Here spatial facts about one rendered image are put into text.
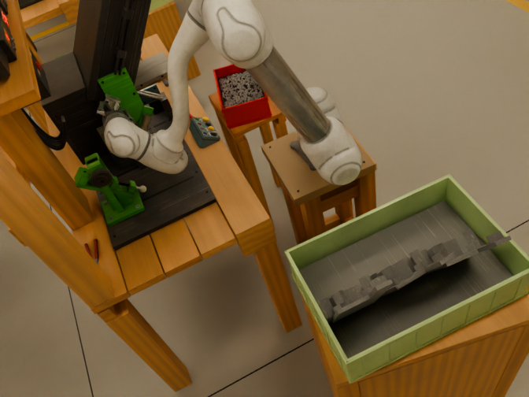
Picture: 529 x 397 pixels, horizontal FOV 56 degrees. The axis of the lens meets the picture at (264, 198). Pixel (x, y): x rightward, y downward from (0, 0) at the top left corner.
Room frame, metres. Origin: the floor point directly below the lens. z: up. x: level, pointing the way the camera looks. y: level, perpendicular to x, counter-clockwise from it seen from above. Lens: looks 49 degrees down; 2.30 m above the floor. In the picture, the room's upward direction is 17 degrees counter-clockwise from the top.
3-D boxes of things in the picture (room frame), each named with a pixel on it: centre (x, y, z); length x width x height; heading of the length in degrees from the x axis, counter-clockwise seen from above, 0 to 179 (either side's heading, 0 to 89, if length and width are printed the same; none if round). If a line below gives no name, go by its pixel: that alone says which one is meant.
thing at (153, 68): (1.87, 0.41, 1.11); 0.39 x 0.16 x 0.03; 101
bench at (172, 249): (1.77, 0.49, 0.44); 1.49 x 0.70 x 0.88; 11
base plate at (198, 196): (1.77, 0.49, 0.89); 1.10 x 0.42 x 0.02; 11
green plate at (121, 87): (1.71, 0.41, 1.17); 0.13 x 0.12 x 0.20; 11
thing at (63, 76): (1.85, 0.65, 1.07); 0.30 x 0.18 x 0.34; 11
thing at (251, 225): (1.82, 0.22, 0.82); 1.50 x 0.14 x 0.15; 11
